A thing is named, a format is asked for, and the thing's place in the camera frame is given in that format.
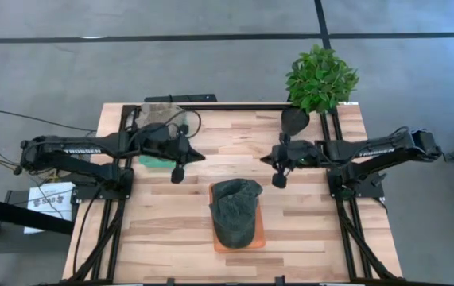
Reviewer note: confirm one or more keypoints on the green plastic sheet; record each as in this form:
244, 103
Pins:
155, 162

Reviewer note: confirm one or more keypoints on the black plant pot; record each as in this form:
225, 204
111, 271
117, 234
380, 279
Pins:
294, 120

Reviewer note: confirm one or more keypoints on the black bar behind table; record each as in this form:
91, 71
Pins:
181, 98

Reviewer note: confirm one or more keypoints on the white printed paper sheet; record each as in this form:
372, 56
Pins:
49, 202

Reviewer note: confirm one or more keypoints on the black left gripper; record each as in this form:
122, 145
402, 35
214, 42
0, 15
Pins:
163, 145

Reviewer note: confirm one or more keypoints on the black side desk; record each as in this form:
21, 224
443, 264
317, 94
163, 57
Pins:
16, 216

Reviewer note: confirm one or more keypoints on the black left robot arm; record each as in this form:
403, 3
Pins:
71, 153

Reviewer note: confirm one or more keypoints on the orange plastic sheet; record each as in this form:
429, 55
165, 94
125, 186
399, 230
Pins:
260, 238

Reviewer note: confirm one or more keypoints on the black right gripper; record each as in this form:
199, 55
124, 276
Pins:
294, 155

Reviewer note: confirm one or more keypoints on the green leafy artificial plant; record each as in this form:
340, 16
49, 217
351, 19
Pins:
320, 79

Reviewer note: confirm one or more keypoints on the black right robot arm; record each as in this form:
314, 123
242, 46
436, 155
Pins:
385, 149

